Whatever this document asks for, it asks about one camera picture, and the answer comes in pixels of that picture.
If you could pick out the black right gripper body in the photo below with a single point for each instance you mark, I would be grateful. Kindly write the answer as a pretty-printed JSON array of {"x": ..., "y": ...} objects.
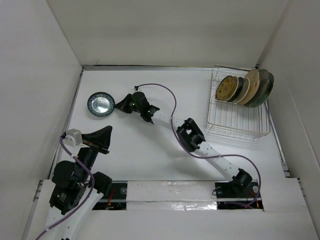
[{"x": 136, "y": 110}]

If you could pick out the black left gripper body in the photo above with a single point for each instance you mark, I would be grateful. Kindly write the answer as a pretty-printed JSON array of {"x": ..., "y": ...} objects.
[{"x": 95, "y": 146}]

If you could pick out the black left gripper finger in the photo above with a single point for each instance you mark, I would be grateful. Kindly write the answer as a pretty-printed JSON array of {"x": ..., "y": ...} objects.
[
  {"x": 108, "y": 134},
  {"x": 97, "y": 137}
]

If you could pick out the blue white patterned plate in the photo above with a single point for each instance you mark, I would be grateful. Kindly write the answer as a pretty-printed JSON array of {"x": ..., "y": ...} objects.
[{"x": 101, "y": 104}]

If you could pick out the yellow patterned small plate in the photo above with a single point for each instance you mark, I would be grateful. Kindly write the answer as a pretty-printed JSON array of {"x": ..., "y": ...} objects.
[{"x": 225, "y": 89}]

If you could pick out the cream floral small plate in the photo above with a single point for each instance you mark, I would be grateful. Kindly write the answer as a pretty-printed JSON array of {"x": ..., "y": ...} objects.
[{"x": 237, "y": 84}]

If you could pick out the black glossy small plate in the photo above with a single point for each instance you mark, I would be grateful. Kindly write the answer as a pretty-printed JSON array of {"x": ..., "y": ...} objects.
[{"x": 239, "y": 88}]

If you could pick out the cream plate with dark patch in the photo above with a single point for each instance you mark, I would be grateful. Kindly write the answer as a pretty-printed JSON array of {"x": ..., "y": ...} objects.
[{"x": 244, "y": 91}]

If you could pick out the beige bird branch plate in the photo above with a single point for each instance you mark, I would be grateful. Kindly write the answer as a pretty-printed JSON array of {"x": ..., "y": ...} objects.
[{"x": 254, "y": 82}]

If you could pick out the light green floral plate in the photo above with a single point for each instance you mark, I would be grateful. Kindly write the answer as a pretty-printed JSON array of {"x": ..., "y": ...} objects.
[{"x": 269, "y": 88}]

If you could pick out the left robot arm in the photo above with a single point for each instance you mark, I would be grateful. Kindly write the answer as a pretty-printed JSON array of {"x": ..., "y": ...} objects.
[{"x": 76, "y": 189}]

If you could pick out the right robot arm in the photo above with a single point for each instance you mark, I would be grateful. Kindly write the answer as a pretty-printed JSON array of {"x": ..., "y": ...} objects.
[{"x": 189, "y": 136}]

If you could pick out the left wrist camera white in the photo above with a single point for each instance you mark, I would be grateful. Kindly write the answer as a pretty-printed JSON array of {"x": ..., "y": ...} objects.
[{"x": 73, "y": 138}]

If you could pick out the white wire dish rack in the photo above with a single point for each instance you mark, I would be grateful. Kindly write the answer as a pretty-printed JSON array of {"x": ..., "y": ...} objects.
[{"x": 231, "y": 119}]

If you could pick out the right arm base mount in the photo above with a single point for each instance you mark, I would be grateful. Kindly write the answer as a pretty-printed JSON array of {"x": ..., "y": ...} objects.
[{"x": 223, "y": 190}]

